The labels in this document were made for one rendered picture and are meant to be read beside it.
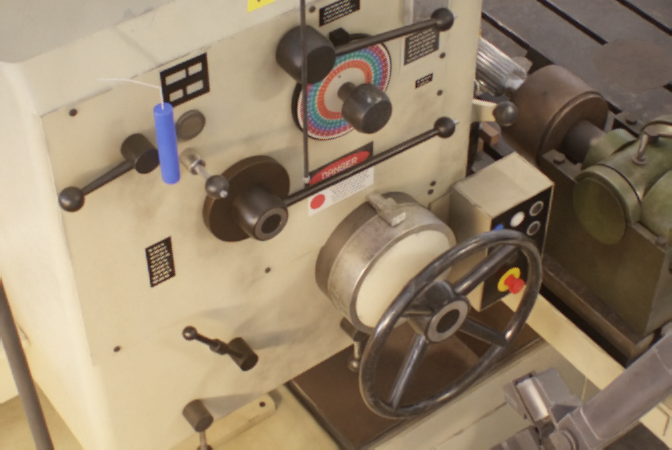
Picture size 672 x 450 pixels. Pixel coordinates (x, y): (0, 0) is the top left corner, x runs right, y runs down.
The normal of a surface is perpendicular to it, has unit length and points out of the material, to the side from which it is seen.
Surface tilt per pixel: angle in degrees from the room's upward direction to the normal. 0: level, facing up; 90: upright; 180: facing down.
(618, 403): 91
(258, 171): 90
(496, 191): 0
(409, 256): 60
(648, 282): 90
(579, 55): 0
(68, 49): 45
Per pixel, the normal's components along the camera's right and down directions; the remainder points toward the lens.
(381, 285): 0.17, 0.47
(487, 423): 0.59, 0.56
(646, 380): -0.82, 0.41
